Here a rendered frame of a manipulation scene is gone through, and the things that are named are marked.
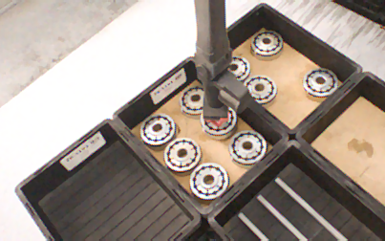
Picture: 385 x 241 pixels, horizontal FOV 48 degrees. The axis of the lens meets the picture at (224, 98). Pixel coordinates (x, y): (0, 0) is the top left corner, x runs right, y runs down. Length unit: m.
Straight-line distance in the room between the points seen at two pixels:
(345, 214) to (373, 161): 0.17
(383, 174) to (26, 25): 2.44
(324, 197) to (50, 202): 0.73
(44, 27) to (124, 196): 1.94
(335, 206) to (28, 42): 2.26
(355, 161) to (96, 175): 0.71
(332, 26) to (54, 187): 1.09
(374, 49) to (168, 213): 0.92
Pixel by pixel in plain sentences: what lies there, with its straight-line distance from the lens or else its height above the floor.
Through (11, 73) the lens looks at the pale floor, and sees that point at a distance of 2.84.
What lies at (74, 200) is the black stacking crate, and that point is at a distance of 1.26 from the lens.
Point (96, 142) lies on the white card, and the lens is 1.24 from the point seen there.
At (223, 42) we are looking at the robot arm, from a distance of 0.93.
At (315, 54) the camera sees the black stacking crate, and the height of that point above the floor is 0.87.
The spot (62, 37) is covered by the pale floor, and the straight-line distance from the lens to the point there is 2.87.
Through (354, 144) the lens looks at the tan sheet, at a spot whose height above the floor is 0.83.
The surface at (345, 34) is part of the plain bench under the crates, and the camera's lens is 1.64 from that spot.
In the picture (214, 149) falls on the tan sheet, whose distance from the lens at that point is 1.22.
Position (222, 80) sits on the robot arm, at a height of 1.10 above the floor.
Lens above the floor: 1.91
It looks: 56 degrees down
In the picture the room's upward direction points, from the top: 9 degrees counter-clockwise
